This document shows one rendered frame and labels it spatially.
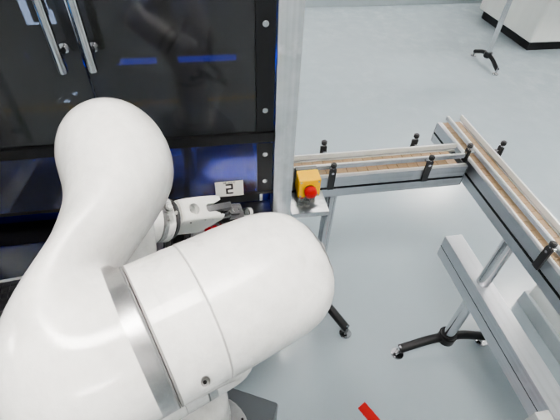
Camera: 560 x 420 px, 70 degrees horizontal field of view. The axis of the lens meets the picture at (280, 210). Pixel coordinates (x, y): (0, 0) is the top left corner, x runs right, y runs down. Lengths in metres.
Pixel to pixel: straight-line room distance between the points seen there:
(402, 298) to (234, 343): 2.07
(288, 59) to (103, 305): 0.85
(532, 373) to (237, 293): 1.46
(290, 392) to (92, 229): 1.74
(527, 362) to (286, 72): 1.23
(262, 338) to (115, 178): 0.14
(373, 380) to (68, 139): 1.85
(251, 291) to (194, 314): 0.04
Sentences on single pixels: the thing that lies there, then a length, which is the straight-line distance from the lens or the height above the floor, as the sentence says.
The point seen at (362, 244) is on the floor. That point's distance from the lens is 2.48.
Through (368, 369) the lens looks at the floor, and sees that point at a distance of 2.06.
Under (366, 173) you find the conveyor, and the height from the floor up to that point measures 0.93.
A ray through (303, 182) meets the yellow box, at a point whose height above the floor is 1.03.
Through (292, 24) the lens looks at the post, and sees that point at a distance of 1.00.
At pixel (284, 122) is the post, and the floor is 1.24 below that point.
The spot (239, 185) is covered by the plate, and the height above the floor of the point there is 1.03.
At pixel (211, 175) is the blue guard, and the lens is 1.19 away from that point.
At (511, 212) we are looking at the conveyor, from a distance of 1.51.
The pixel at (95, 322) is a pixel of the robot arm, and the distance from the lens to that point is 0.25.
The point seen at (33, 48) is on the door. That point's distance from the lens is 1.07.
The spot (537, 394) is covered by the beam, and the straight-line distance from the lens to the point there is 1.65.
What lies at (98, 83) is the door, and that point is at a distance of 1.07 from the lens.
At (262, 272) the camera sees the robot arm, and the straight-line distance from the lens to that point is 0.26.
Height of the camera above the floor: 1.84
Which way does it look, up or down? 45 degrees down
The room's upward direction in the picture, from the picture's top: 3 degrees clockwise
